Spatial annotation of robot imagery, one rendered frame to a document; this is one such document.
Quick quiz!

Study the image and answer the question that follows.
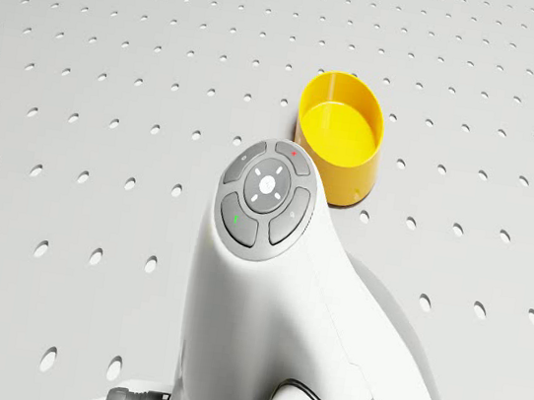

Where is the yellow bowl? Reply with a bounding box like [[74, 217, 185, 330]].
[[285, 66, 394, 213]]

